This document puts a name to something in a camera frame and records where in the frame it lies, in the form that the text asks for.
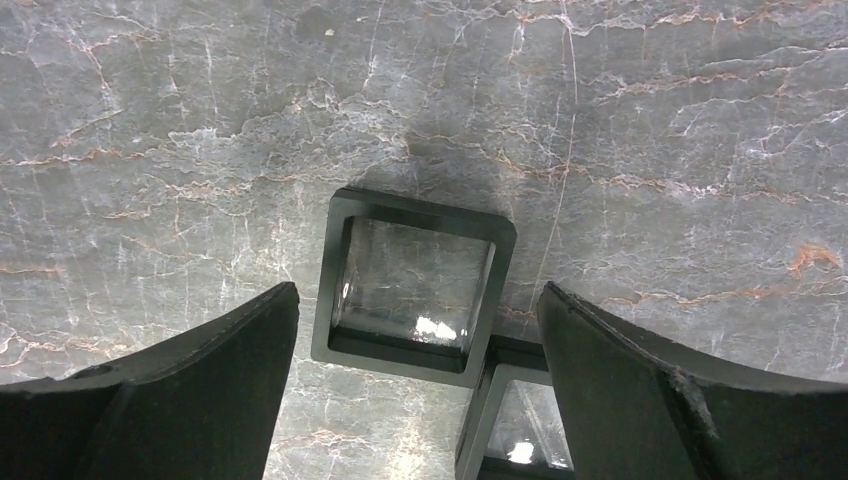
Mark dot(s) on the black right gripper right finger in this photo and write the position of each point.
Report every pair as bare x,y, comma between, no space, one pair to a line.
637,405

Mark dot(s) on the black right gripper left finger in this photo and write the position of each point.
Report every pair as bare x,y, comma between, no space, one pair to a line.
200,405

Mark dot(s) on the black display frame box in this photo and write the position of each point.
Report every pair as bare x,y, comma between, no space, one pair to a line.
409,287

